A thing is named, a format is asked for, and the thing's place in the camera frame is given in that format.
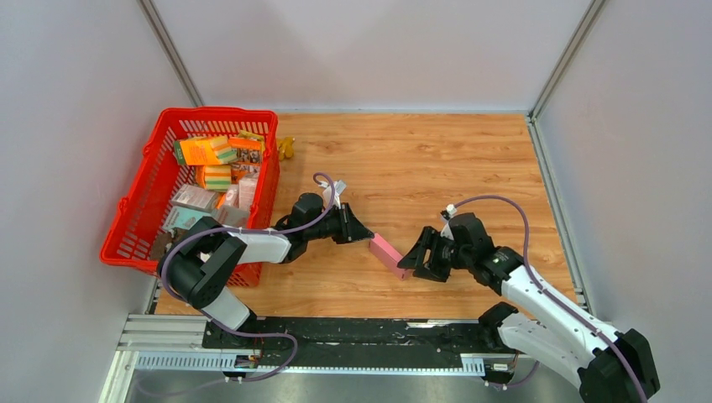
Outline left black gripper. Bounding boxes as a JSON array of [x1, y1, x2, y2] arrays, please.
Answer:
[[305, 203, 374, 245]]

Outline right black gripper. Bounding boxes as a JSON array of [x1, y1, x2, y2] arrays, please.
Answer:
[[396, 227, 472, 283]]

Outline pink paper box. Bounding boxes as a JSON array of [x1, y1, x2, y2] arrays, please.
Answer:
[[369, 233, 413, 280]]

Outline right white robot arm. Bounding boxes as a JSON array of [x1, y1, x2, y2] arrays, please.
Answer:
[[397, 213, 661, 402]]

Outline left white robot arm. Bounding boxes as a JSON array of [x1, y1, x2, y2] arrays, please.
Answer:
[[157, 193, 374, 348]]

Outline yellow banana toy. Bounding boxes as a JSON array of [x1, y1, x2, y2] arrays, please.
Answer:
[[277, 137, 295, 160]]

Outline orange green sponge pack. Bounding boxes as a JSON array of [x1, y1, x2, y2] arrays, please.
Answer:
[[173, 135, 238, 166]]

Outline teal snack packet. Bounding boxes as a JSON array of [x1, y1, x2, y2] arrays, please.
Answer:
[[161, 206, 212, 232]]

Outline brown crumpled packet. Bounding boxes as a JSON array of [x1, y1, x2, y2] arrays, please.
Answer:
[[149, 233, 173, 261]]

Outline red plastic basket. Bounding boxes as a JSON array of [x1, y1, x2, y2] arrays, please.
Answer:
[[100, 107, 280, 276]]

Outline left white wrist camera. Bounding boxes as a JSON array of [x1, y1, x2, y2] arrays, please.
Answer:
[[319, 180, 347, 209]]

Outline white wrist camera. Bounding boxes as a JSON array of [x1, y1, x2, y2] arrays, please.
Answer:
[[440, 204, 458, 222], [319, 180, 347, 209]]

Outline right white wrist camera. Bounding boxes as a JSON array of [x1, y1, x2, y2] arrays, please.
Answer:
[[440, 204, 458, 222]]

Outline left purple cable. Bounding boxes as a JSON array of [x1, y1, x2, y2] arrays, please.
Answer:
[[159, 171, 337, 385]]

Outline purple cable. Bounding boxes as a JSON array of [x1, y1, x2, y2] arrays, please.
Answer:
[[159, 171, 337, 385], [453, 194, 649, 403]]

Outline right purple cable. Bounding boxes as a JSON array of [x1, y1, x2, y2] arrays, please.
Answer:
[[453, 194, 649, 403]]

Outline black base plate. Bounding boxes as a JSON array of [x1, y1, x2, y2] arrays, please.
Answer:
[[202, 317, 515, 369]]

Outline aluminium frame rail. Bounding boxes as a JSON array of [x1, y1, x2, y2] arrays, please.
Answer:
[[118, 315, 526, 376]]

